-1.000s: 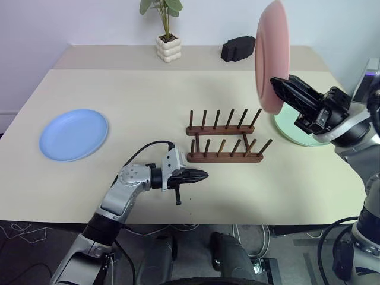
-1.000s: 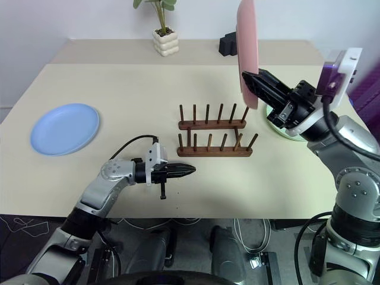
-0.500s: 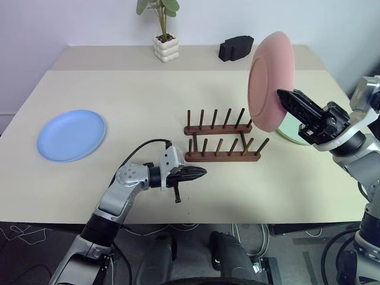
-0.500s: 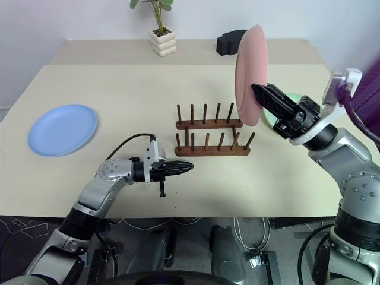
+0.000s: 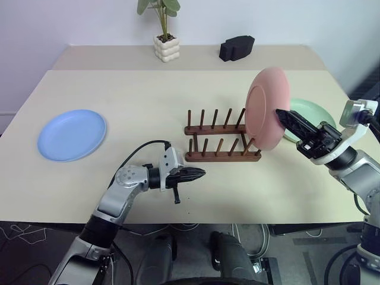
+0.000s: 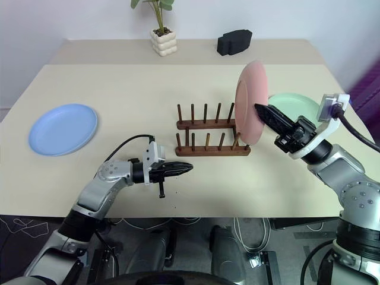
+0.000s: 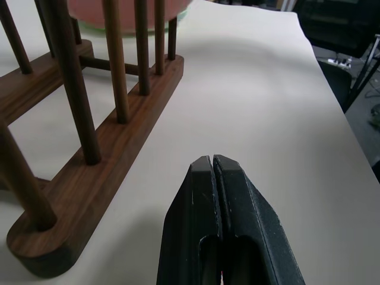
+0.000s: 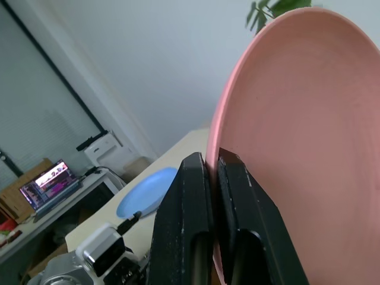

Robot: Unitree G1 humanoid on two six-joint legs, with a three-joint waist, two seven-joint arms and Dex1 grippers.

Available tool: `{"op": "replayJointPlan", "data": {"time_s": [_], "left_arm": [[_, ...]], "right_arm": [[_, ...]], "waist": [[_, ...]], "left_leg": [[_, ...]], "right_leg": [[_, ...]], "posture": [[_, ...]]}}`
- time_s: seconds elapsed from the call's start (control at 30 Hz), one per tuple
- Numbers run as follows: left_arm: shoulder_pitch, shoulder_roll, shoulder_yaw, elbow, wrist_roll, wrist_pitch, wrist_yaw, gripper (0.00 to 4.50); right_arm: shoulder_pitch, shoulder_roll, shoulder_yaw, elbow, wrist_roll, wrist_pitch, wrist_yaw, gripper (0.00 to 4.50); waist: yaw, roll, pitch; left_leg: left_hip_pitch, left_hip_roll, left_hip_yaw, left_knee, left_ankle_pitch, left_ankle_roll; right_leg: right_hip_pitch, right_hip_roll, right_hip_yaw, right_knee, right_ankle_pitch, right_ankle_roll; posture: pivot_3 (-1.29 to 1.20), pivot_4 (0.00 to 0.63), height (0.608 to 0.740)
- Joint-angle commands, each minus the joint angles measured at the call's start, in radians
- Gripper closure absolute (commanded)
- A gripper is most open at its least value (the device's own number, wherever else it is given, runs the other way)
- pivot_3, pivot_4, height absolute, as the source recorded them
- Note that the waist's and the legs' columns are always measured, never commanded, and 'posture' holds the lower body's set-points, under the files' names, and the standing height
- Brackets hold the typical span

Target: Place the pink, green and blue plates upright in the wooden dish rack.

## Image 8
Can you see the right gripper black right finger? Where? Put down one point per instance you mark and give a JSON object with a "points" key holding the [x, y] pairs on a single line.
{"points": [[252, 237]]}

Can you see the open laptop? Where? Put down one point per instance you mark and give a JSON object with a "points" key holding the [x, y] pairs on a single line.
{"points": [[49, 184]]}

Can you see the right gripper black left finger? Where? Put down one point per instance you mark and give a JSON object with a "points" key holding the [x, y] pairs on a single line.
{"points": [[178, 225]]}

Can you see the pink plate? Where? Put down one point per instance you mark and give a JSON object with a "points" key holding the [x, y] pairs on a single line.
{"points": [[308, 124]]}

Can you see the white desk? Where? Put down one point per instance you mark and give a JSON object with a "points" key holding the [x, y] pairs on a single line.
{"points": [[89, 185]]}

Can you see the black window frame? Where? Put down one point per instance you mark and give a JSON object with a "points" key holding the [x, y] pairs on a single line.
{"points": [[59, 71]]}

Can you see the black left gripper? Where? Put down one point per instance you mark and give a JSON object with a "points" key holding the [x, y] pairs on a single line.
{"points": [[127, 271]]}

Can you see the blue plate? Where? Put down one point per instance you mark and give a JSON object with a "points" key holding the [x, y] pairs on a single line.
{"points": [[145, 193]]}

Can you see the white printer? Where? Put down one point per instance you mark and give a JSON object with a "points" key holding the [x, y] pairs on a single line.
{"points": [[104, 148]]}

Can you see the large cardboard box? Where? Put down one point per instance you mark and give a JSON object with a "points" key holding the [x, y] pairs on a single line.
{"points": [[17, 190]]}

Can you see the small brown cardboard box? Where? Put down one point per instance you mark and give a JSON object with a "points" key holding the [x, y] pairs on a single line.
{"points": [[136, 169]]}

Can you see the green potted plant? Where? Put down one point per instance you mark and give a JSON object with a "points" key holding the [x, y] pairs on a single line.
{"points": [[261, 12]]}

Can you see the red container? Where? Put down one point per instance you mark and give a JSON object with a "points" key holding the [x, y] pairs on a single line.
{"points": [[6, 225]]}

